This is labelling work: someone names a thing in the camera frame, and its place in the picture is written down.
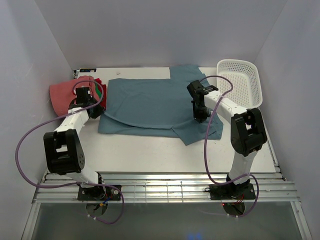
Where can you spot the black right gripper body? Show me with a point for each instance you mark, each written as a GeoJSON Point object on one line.
{"type": "Point", "coordinates": [200, 112]}

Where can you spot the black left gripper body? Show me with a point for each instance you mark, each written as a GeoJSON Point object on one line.
{"type": "Point", "coordinates": [97, 109]}

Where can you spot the blue t shirt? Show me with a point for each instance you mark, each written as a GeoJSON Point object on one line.
{"type": "Point", "coordinates": [157, 108]}

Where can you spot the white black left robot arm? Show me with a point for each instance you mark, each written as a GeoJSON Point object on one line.
{"type": "Point", "coordinates": [63, 149]}

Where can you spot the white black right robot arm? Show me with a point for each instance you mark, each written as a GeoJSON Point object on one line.
{"type": "Point", "coordinates": [247, 136]}

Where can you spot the green folded t shirt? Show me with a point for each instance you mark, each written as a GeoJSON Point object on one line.
{"type": "Point", "coordinates": [100, 90]}

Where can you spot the pink folded t shirt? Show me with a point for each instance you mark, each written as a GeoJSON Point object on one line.
{"type": "Point", "coordinates": [62, 94]}

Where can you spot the blue label sticker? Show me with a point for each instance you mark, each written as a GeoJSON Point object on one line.
{"type": "Point", "coordinates": [87, 70]}

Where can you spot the white perforated plastic basket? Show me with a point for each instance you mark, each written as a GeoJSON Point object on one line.
{"type": "Point", "coordinates": [245, 78]}

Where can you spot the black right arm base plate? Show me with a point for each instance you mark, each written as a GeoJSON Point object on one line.
{"type": "Point", "coordinates": [231, 191]}

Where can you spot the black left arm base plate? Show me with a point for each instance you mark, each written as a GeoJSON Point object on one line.
{"type": "Point", "coordinates": [110, 191]}

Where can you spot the aluminium table front rail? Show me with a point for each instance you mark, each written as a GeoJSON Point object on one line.
{"type": "Point", "coordinates": [165, 188]}

